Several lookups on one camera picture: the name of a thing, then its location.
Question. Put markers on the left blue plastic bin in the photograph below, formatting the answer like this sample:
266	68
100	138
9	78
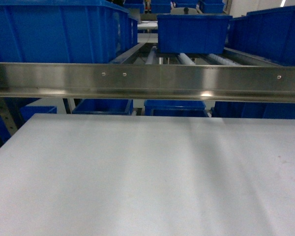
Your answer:
64	31

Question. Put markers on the blue plastic bin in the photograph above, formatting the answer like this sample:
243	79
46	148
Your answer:
64	31
266	33
192	34

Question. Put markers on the stainless steel shelf rail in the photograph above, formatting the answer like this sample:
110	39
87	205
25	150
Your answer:
128	81

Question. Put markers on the centre blue plastic bin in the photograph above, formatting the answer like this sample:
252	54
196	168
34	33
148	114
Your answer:
192	34

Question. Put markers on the right blue plastic bin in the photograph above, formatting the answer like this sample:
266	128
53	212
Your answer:
266	33

